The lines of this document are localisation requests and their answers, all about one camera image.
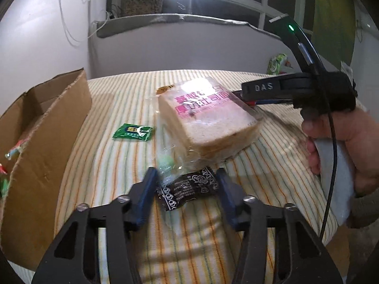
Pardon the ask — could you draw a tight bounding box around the sliced bread packet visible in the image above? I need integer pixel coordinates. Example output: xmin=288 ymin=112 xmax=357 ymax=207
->
xmin=154 ymin=76 xmax=265 ymax=181

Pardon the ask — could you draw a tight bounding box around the light green candy packet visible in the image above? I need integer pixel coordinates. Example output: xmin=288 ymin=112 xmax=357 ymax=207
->
xmin=0 ymin=177 xmax=11 ymax=197

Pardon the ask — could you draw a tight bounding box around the person's right hand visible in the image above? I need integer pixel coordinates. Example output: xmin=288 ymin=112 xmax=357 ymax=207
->
xmin=301 ymin=106 xmax=379 ymax=199

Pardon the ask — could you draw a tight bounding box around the dark green candy packet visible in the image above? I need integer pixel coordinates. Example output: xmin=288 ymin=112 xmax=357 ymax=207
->
xmin=112 ymin=123 xmax=155 ymax=142

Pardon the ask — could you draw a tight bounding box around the white board panel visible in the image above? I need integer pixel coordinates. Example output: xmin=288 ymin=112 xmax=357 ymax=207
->
xmin=0 ymin=0 xmax=91 ymax=107

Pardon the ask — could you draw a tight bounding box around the striped tablecloth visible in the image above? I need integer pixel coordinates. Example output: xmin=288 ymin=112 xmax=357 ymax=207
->
xmin=6 ymin=69 xmax=370 ymax=284

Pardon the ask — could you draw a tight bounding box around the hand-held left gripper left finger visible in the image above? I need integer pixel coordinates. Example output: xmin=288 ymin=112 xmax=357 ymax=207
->
xmin=31 ymin=166 xmax=160 ymax=284

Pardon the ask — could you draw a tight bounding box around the green wall poster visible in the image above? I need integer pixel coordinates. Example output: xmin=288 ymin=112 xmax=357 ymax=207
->
xmin=312 ymin=0 xmax=356 ymax=68

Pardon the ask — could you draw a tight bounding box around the colourful candy packet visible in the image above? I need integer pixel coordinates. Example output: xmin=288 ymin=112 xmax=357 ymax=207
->
xmin=4 ymin=140 xmax=30 ymax=160

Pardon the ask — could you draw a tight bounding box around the green patterned bag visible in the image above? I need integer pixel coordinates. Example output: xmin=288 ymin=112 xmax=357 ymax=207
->
xmin=266 ymin=53 xmax=292 ymax=76

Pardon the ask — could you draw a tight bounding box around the white cable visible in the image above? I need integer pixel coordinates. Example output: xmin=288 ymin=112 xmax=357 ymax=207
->
xmin=58 ymin=0 xmax=110 ymax=47

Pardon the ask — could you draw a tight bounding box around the cardboard box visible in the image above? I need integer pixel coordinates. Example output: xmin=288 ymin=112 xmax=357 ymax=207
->
xmin=0 ymin=68 xmax=93 ymax=271

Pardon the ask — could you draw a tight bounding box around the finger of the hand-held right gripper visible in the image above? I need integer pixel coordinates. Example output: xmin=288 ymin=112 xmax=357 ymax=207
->
xmin=244 ymin=97 xmax=295 ymax=106

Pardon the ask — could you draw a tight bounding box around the leopard print cushion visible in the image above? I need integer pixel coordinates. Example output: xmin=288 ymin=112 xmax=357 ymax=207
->
xmin=120 ymin=0 xmax=163 ymax=17

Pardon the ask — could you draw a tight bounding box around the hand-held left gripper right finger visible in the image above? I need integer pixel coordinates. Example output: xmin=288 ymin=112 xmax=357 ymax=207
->
xmin=215 ymin=168 xmax=344 ymax=284

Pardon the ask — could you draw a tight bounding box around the black cable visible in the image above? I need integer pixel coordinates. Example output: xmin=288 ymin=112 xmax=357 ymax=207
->
xmin=319 ymin=111 xmax=338 ymax=241

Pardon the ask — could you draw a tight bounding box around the person's right forearm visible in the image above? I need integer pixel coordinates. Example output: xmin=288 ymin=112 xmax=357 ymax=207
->
xmin=346 ymin=192 xmax=379 ymax=229

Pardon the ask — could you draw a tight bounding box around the black snack packet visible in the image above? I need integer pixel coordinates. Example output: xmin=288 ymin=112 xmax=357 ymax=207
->
xmin=155 ymin=167 xmax=221 ymax=212

